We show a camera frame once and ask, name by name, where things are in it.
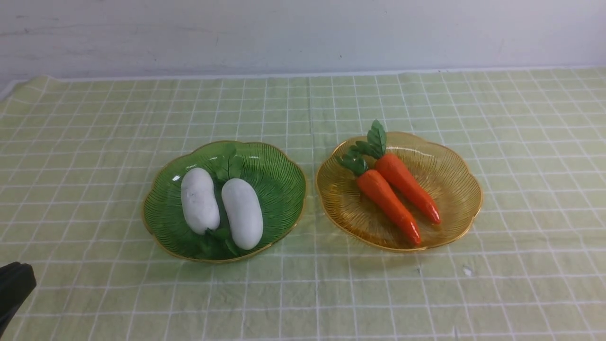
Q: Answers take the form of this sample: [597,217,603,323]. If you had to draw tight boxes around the white radish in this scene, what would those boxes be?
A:
[216,155,264,251]
[180,168,221,235]

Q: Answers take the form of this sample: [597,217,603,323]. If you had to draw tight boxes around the orange carrot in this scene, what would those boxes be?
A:
[336,153,422,247]
[350,119,441,224]

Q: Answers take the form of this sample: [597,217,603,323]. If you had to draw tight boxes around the grey robot arm left side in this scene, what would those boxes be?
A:
[0,261,37,335]

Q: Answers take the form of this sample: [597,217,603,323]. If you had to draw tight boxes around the green glass plate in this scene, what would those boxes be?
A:
[142,141,307,263]

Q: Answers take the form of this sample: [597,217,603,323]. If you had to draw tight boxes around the amber glass plate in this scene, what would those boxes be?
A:
[315,131,483,253]

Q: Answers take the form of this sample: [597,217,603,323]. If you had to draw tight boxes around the green checked tablecloth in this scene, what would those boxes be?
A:
[0,69,605,341]

